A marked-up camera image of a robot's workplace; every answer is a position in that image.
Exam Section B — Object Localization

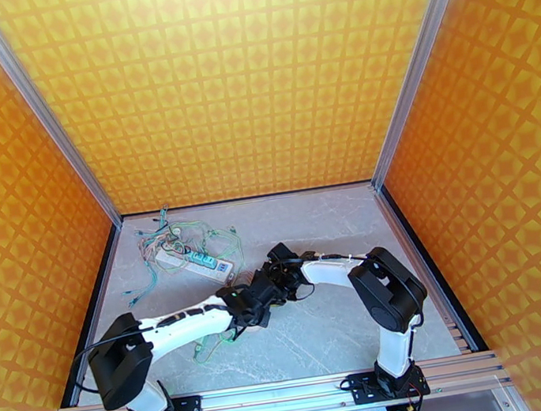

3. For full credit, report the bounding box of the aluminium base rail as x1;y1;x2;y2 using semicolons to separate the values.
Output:
44;349;516;411

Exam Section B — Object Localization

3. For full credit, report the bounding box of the light green USB cable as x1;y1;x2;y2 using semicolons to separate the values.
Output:
201;221;250;291
190;326;246;366

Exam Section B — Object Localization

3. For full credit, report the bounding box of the aluminium frame post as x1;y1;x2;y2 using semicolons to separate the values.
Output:
0;0;126;245
348;0;502;191

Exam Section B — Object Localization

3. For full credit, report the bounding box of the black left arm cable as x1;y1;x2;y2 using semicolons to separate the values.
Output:
67;327;152;398

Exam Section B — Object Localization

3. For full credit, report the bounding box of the long white power strip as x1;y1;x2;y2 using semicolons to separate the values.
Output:
154;239;237;285

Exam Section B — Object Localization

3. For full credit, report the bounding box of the teal multi-head USB cable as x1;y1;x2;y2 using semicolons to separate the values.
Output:
117;254;164;310

